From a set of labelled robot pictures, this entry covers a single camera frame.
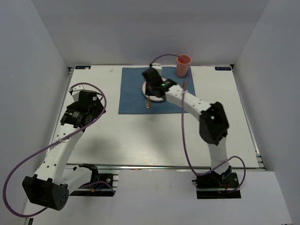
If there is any white printed plate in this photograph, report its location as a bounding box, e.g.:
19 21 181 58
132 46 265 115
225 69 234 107
142 81 164 103

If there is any left blue corner label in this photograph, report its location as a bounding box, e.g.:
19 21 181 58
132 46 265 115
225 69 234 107
75 66 91 70

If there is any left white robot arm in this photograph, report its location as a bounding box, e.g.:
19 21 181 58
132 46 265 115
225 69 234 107
22 90 104 210

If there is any blue corner label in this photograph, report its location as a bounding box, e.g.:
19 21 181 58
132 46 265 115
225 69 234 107
75 66 91 70
215 67 232 71

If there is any gold fork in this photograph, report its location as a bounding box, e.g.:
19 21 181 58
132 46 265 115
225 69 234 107
146 96 151 109

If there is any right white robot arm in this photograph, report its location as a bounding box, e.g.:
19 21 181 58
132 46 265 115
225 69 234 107
142 67 232 187

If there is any right blue corner label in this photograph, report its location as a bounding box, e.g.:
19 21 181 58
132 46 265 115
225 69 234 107
215 67 232 71

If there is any red plastic cup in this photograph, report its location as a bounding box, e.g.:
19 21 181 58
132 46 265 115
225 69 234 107
176 54 191 77

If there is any blue cloth napkin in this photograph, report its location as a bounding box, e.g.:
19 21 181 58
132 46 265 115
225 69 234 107
119 67 195 114

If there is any aluminium table edge rail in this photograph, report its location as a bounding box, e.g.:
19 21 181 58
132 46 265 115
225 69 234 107
65 162 265 170

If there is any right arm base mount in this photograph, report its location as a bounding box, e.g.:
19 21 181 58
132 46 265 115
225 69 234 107
192 172 241 200

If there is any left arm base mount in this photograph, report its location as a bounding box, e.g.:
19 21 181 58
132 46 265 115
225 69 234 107
70 172 119 197

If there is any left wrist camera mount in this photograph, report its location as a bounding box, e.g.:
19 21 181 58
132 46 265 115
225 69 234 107
68 87 83 102

